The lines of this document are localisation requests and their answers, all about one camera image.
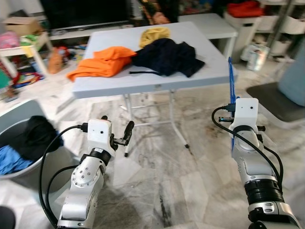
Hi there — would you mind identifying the blue plastic hanger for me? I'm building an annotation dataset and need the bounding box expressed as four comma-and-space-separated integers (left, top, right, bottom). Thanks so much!
227, 56, 238, 153

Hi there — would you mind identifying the orange shirt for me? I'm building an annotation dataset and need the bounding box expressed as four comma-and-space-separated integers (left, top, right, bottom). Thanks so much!
66, 46, 138, 82

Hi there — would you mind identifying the grey folding chair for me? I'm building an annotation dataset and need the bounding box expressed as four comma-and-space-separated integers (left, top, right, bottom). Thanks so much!
244, 57, 305, 124

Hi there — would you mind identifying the white folding table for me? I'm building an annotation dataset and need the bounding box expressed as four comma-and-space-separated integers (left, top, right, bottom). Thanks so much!
71, 21, 235, 158

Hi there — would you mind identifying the white printed carton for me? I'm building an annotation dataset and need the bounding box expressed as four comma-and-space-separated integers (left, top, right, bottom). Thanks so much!
244, 43, 271, 72

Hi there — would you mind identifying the blue grey chair cushion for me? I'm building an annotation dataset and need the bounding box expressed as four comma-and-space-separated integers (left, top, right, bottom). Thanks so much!
278, 57, 305, 106

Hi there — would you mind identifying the grey round laundry basket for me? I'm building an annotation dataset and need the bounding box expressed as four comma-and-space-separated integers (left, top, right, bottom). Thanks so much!
0, 117, 81, 192

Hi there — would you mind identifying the orange plush toy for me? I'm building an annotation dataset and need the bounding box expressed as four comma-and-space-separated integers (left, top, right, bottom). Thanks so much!
47, 46, 66, 75

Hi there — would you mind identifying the dark navy garment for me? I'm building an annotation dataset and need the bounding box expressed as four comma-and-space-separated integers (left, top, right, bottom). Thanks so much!
129, 38, 206, 78

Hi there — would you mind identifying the small white side table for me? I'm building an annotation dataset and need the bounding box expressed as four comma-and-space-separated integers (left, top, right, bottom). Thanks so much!
178, 13, 238, 54

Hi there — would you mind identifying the mustard yellow garment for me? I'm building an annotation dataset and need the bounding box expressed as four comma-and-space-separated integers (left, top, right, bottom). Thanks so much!
139, 27, 172, 49

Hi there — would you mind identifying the blue garment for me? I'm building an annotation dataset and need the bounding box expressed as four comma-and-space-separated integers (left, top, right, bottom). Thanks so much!
0, 144, 35, 176

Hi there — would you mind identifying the red orange folded cloth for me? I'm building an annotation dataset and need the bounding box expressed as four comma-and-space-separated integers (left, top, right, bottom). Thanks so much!
226, 1, 265, 19

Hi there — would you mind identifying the white kids table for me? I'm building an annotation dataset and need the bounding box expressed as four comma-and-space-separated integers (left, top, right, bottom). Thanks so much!
0, 32, 54, 79

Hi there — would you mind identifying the black television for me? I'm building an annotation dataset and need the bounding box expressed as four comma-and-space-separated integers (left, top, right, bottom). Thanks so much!
40, 0, 133, 33

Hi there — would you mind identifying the brown cardboard box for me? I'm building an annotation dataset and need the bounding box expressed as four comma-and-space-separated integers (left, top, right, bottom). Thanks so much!
2, 16, 45, 37

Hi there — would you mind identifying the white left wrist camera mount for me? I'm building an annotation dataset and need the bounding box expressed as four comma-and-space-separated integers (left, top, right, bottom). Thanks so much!
87, 119, 114, 153

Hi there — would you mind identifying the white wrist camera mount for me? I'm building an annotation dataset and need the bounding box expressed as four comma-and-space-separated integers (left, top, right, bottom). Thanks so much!
233, 98, 260, 133
87, 119, 114, 153

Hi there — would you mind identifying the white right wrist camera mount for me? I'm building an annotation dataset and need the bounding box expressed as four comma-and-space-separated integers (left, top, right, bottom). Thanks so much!
233, 98, 260, 133

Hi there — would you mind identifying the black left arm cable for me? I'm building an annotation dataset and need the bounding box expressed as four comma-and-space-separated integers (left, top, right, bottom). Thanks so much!
39, 123, 90, 227

